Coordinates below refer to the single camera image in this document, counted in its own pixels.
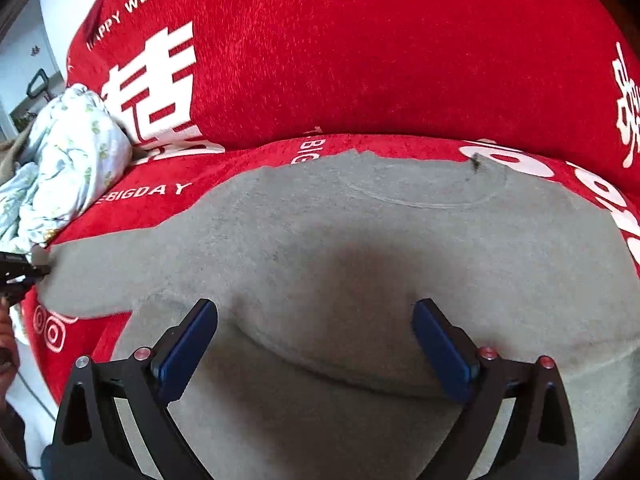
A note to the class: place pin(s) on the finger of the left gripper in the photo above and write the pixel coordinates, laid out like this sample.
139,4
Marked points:
20,273

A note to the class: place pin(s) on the red wedding bed cover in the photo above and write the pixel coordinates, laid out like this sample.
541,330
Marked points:
158,188

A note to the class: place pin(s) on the red wedding pillow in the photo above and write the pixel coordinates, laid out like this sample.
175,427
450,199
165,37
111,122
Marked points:
552,77

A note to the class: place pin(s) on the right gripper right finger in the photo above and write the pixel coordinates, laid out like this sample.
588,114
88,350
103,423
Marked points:
540,440

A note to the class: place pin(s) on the person's left hand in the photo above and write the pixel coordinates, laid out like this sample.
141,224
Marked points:
8,346

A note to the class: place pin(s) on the white floral quilt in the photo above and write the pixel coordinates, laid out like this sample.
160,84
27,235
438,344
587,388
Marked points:
56,169

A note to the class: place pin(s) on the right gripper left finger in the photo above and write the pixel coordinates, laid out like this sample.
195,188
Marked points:
89,440

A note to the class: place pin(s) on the grey knit sweater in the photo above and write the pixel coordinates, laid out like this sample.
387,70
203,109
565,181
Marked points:
314,372

